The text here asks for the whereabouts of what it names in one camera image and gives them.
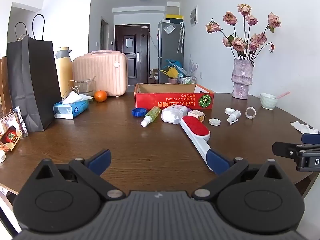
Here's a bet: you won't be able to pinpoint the brown paper bag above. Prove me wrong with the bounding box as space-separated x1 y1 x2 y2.
0 55 13 117

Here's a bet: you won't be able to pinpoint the pink ribbed suitcase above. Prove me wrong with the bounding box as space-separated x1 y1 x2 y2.
72 50 128 97

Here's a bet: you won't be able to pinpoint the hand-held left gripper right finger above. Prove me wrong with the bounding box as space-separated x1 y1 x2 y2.
192 149 286 201

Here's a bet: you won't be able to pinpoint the small white spray bottle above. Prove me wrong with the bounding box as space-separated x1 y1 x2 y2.
227 110 241 125

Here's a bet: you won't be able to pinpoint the blue tissue pack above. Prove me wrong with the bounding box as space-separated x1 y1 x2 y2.
53 91 93 119

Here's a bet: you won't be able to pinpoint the crumpled white tissue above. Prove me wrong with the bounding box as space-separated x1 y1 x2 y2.
290 121 320 134

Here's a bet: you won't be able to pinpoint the small beige box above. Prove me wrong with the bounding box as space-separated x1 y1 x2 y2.
187 110 206 123

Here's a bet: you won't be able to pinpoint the pale green bowl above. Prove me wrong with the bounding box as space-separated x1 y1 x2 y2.
260 93 279 110

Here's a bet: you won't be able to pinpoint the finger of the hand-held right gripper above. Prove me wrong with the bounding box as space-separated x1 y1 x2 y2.
301 133 320 145
272 141 320 159

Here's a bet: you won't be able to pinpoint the wire rack with bottles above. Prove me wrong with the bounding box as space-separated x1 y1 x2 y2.
178 74 197 84

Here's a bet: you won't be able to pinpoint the grey interior door frame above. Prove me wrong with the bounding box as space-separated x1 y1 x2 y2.
100 16 110 50

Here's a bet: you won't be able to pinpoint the purple textured vase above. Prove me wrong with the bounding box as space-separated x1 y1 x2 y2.
231 58 255 99

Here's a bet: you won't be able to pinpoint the white folded umbrella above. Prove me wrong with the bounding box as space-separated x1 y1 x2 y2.
177 22 185 53

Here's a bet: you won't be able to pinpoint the yellow thermos jug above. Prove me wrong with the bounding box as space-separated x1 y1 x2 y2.
54 47 74 98

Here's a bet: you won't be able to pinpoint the clear cotton swab box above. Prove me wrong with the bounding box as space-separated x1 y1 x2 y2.
161 105 188 125

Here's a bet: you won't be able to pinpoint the red cardboard box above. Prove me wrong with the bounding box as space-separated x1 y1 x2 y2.
134 83 215 110

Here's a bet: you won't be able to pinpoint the orange fruit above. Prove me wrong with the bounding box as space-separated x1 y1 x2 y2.
94 90 108 103

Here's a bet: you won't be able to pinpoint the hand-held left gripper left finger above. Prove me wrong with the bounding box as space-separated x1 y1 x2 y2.
35 149 126 202

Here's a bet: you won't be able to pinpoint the yellow bag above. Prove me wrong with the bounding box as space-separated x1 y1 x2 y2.
161 67 179 78

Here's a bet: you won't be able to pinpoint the blue bag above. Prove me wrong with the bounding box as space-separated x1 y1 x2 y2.
164 59 184 74

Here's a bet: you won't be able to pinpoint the red white lint brush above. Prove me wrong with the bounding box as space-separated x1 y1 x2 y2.
180 116 216 167

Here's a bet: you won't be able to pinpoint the red gold snack packet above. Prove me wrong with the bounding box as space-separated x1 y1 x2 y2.
0 112 23 152

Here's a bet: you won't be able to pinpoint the dried pink roses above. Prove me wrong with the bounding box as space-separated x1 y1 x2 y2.
205 4 282 62

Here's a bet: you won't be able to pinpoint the grey refrigerator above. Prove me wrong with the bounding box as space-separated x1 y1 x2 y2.
158 21 184 83

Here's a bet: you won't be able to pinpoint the silver snack packet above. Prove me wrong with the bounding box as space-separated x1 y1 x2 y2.
12 106 28 138

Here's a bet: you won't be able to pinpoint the green spray bottle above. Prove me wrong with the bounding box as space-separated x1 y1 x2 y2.
141 106 161 127

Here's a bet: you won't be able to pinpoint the dark brown entrance door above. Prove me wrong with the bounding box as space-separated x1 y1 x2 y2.
114 24 150 85

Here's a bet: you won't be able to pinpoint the black paper bag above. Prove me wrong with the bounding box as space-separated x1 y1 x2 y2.
7 14 62 132

